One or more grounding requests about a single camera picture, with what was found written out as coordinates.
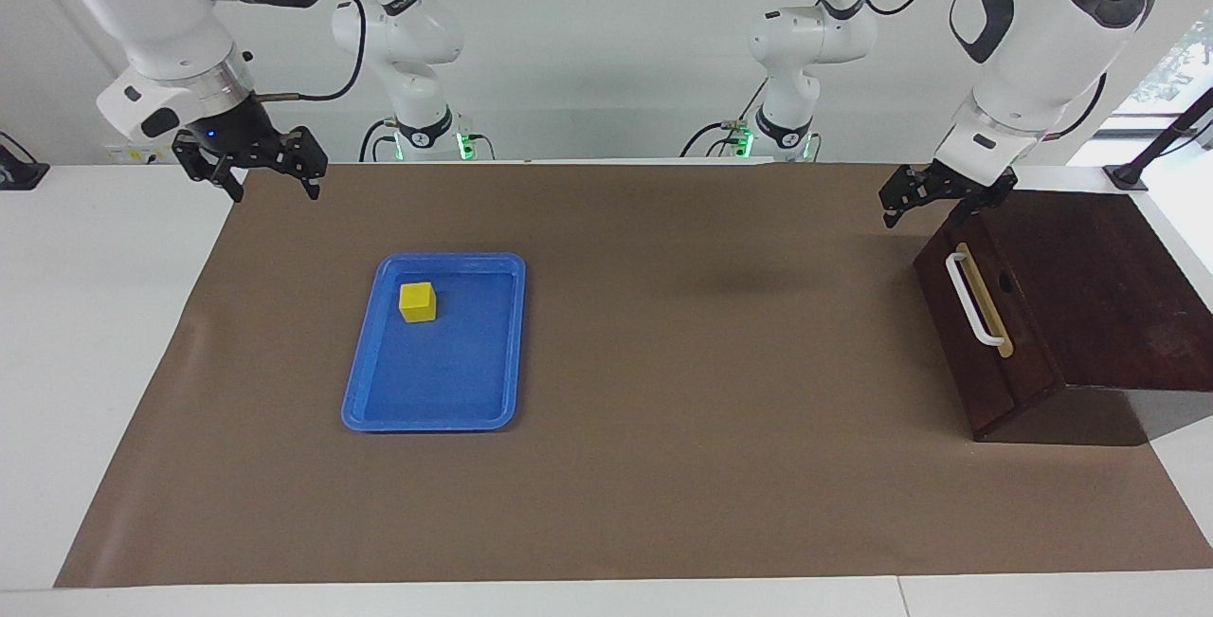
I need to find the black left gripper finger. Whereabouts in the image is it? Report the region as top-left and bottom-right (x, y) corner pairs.
(959, 188), (1012, 230)
(878, 167), (935, 229)

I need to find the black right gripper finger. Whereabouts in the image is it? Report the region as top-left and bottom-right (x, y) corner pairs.
(279, 126), (330, 202)
(172, 135), (246, 205)

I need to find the wooden drawer with white handle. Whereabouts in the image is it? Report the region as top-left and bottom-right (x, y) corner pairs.
(938, 189), (1067, 409)

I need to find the yellow cube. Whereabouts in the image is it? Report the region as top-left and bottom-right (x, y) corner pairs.
(398, 281), (438, 324)

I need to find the black clamp stand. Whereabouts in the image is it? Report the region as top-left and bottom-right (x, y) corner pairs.
(1104, 86), (1213, 193)

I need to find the dark wooden cabinet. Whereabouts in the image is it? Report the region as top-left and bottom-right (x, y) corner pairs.
(914, 189), (1213, 447)

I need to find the bright window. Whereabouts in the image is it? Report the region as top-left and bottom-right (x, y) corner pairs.
(1104, 10), (1213, 139)

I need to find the blue plastic tray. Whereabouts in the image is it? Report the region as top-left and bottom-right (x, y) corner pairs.
(341, 252), (527, 433)

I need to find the brown paper table mat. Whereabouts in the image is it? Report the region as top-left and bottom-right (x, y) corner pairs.
(54, 160), (1213, 590)

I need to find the black base cable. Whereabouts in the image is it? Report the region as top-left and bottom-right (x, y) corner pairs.
(358, 118), (399, 163)
(679, 77), (770, 159)

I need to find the white wall socket box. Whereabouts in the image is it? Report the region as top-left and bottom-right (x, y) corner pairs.
(104, 136), (183, 165)

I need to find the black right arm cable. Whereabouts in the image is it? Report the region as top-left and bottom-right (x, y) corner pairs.
(254, 0), (366, 104)

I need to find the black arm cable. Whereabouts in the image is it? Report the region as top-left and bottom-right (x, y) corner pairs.
(254, 0), (366, 104)
(848, 0), (1176, 139)

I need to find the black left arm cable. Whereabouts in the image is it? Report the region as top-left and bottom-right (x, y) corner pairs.
(848, 0), (1176, 139)

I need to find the black desk mount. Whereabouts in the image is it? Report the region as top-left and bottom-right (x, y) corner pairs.
(0, 132), (50, 191)

